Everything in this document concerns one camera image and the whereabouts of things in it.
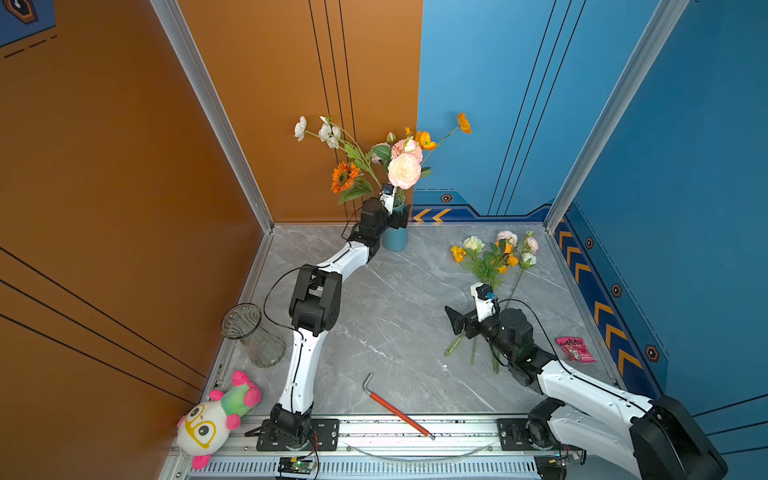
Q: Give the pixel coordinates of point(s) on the clear glass vase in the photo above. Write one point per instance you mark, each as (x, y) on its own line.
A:
(244, 323)

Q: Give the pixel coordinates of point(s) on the white rose flower stem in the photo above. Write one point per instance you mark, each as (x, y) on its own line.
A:
(527, 261)

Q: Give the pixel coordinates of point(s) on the right aluminium corner post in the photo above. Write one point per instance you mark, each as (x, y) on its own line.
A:
(665, 17)

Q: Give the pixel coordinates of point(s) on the pink carnation rose stem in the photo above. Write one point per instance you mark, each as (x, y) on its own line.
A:
(527, 242)

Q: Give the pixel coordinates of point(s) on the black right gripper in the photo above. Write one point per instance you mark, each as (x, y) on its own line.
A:
(471, 321)

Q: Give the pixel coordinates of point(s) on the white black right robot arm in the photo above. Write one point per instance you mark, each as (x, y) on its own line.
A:
(649, 438)

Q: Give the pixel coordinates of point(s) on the pink candy wrapper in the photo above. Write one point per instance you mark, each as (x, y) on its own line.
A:
(575, 349)

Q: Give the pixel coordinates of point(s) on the large pink peach rose stem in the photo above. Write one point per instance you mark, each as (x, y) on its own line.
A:
(405, 167)

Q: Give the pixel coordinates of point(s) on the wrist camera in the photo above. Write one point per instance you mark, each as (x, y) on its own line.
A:
(387, 197)
(486, 301)

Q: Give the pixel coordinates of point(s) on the left aluminium corner post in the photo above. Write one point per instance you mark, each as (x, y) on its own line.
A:
(176, 29)

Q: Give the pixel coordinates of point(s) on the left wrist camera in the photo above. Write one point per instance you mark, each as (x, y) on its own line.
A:
(387, 197)

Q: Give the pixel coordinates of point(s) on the white panda plush toy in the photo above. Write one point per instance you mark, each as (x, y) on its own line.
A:
(208, 425)

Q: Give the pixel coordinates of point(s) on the pink peony flower stem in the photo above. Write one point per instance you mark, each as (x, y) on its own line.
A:
(379, 158)

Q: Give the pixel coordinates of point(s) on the orange yellow rose stem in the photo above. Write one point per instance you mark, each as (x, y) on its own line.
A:
(505, 257)

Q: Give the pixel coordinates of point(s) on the teal ceramic vase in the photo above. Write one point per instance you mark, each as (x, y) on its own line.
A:
(394, 239)

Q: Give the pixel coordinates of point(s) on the small orange bud stem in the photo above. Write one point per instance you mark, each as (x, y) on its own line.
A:
(459, 255)

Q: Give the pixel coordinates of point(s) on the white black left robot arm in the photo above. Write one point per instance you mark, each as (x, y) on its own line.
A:
(314, 309)

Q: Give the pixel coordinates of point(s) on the cream white rose stem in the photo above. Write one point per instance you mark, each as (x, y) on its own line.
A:
(487, 266)

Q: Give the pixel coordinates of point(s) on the aluminium corner post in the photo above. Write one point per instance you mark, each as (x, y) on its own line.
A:
(665, 17)
(176, 29)

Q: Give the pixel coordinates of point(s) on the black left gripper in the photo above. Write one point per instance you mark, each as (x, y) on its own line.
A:
(394, 223)

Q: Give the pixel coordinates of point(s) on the red handled hex key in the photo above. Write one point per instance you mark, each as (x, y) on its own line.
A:
(394, 410)

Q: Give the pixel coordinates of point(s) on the green circuit board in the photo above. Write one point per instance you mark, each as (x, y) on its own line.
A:
(296, 467)

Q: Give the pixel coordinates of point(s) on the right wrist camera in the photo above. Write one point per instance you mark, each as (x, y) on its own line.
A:
(486, 301)

